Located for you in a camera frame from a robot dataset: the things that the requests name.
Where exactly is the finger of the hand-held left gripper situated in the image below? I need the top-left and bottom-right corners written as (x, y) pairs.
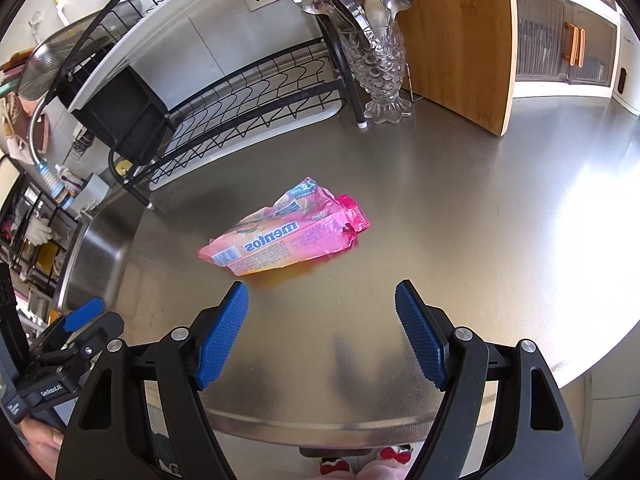
top-left (27, 297), bottom-right (106, 361)
top-left (45, 311), bottom-right (126, 377)

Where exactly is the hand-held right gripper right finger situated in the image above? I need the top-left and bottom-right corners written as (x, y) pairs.
top-left (395, 280), bottom-right (586, 480)

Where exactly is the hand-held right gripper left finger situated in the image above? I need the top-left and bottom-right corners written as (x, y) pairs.
top-left (55, 281), bottom-right (250, 480)

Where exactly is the pink candy wrapper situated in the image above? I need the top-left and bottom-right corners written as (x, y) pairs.
top-left (198, 176), bottom-right (372, 277)

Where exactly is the person's left hand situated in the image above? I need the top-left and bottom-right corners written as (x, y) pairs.
top-left (22, 417), bottom-right (67, 467)

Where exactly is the stainless steel sink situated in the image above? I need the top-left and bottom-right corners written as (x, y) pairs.
top-left (52, 200), bottom-right (152, 317)

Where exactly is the white sink caddy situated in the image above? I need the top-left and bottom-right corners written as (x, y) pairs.
top-left (75, 172), bottom-right (112, 207)

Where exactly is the pink slipper with red bow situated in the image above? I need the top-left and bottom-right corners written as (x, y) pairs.
top-left (350, 444), bottom-right (416, 480)
top-left (319, 452), bottom-right (353, 477)

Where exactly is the white drip tray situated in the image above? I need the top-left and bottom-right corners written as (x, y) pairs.
top-left (149, 72), bottom-right (347, 187)

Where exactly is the black cutlery box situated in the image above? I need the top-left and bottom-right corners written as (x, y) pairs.
top-left (56, 66), bottom-right (169, 162)

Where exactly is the metal mesh colander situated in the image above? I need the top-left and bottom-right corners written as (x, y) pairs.
top-left (17, 14), bottom-right (104, 102)

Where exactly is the fish-shaped glass utensil holder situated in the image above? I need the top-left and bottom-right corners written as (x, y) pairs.
top-left (342, 25), bottom-right (415, 125)

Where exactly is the white rack shelf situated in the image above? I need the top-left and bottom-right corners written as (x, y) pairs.
top-left (67, 0), bottom-right (307, 111)

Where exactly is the wooden cutting board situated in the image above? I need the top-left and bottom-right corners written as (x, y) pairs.
top-left (320, 0), bottom-right (518, 137)

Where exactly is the white cabinet with clear doors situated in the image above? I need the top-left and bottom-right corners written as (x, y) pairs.
top-left (510, 0), bottom-right (626, 102)

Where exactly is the white electric kettle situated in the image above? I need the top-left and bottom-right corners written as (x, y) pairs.
top-left (611, 5), bottom-right (640, 117)

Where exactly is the black wire storage shelf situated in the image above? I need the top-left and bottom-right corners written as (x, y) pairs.
top-left (0, 152), bottom-right (83, 326)

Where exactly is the chrome faucet with blue hose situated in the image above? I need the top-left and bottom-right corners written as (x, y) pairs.
top-left (27, 104), bottom-right (77, 211)

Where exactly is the black wire dish rack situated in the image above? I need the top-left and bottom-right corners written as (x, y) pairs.
top-left (55, 0), bottom-right (372, 207)

